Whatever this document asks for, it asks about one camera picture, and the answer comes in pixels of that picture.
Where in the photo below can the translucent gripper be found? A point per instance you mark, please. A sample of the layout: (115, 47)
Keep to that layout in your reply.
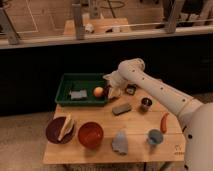
(111, 81)

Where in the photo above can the dark purple grapes bunch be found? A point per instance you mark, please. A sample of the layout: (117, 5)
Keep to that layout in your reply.
(106, 91)

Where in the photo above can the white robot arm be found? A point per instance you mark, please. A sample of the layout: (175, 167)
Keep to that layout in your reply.
(195, 117)

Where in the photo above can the orange-red bowl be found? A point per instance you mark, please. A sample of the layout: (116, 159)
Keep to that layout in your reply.
(90, 135)

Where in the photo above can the purple bowl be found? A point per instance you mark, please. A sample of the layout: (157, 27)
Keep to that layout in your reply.
(53, 131)

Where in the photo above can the white cup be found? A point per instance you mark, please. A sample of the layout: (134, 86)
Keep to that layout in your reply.
(113, 95)

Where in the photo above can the orange fruit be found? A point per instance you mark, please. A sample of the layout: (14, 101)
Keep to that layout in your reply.
(98, 92)

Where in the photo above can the grey rectangular block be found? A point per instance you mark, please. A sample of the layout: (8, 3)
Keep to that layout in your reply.
(120, 109)

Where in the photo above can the dark metal cup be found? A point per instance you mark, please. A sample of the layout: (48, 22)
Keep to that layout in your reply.
(145, 104)

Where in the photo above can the grey-blue sponge in tray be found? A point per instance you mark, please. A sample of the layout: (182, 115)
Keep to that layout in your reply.
(76, 95)

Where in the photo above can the wooden folding table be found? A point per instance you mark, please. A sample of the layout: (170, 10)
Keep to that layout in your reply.
(134, 123)

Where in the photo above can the green plastic tray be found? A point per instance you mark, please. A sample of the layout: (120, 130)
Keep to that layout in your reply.
(80, 81)

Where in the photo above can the blue crumpled cloth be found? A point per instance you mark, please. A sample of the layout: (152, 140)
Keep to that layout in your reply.
(120, 143)

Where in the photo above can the yellow banana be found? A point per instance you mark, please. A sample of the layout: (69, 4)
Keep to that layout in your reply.
(67, 127)

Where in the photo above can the light blue mug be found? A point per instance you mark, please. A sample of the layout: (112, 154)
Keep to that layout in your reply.
(155, 137)

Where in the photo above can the wooden background table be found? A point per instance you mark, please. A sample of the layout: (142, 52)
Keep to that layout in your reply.
(100, 25)

